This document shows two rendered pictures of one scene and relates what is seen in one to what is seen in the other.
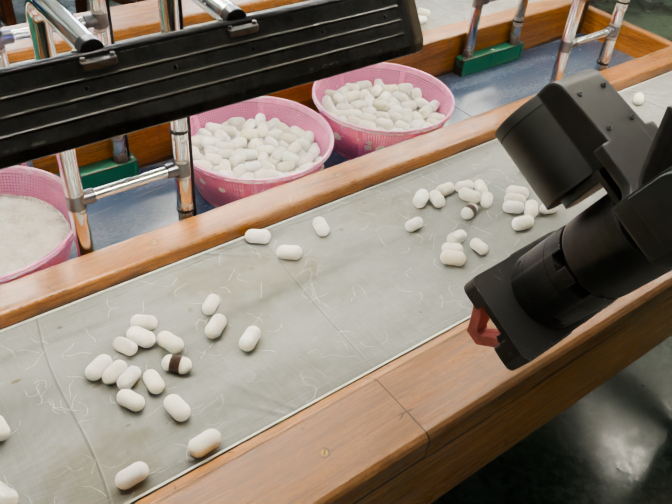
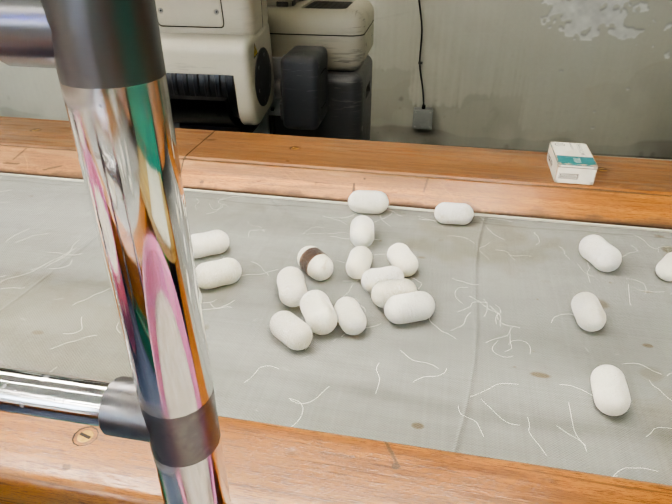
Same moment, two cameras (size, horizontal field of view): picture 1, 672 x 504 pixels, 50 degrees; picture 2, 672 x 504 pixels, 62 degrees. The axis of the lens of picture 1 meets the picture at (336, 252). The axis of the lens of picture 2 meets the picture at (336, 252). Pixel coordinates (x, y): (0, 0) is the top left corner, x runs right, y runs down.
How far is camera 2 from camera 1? 1.00 m
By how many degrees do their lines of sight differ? 95
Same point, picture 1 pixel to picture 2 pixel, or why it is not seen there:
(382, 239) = not seen: outside the picture
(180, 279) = not seen: hidden behind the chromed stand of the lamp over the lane
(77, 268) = (295, 478)
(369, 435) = (251, 142)
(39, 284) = (410, 489)
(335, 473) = (305, 140)
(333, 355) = not seen: hidden behind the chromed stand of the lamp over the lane
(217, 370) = (276, 252)
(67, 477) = (516, 250)
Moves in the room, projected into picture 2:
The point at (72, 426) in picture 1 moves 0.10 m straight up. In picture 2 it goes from (485, 285) to (505, 161)
